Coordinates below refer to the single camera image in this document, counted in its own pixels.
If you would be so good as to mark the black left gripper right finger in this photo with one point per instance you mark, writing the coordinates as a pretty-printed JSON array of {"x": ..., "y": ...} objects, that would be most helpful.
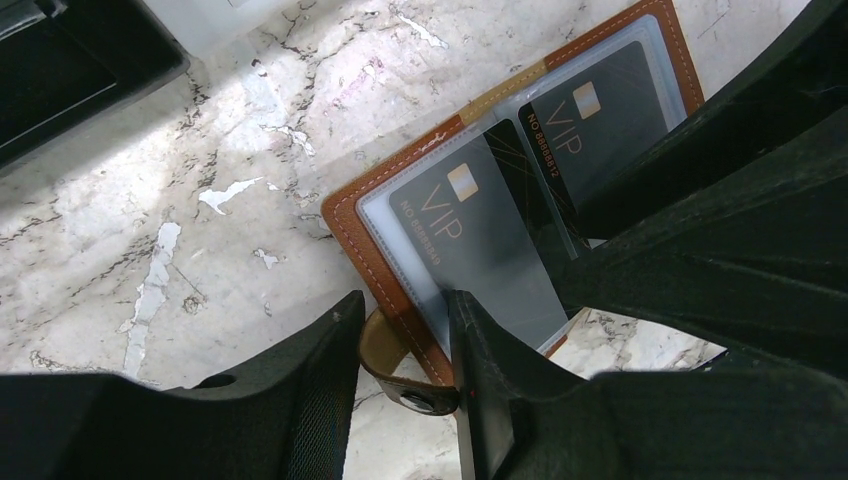
[{"x": 520, "y": 416}]

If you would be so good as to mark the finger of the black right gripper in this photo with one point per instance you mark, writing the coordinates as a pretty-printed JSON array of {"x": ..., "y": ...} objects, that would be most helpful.
[
  {"x": 756, "y": 261},
  {"x": 797, "y": 82}
]

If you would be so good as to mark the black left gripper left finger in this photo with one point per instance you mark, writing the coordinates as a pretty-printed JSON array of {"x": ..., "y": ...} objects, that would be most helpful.
[{"x": 282, "y": 414}]

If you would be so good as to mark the black VIP card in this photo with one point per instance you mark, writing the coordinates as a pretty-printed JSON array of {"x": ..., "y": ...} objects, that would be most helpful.
[
  {"x": 479, "y": 223},
  {"x": 595, "y": 122}
]

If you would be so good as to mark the brown leather card holder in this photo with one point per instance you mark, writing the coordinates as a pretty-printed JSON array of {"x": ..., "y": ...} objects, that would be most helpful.
[{"x": 399, "y": 348}]

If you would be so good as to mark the white middle tray box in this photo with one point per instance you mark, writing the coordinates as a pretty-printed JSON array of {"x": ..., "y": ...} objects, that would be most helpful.
[{"x": 203, "y": 26}]

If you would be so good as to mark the black left tray box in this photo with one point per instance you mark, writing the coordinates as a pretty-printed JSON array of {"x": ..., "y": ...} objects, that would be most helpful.
[{"x": 64, "y": 63}]

